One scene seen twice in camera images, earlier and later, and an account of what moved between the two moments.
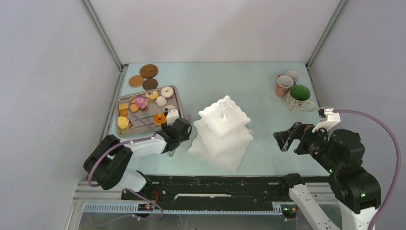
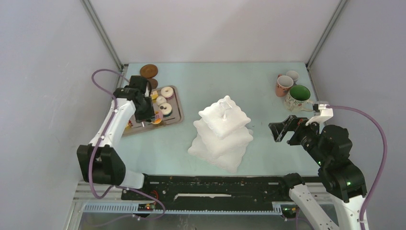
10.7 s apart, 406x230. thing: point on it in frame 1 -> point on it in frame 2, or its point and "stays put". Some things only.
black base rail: [183, 193] stays put
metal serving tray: [145, 112] stays put
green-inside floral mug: [296, 100] stays put
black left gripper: [185, 137] -> [150, 114]
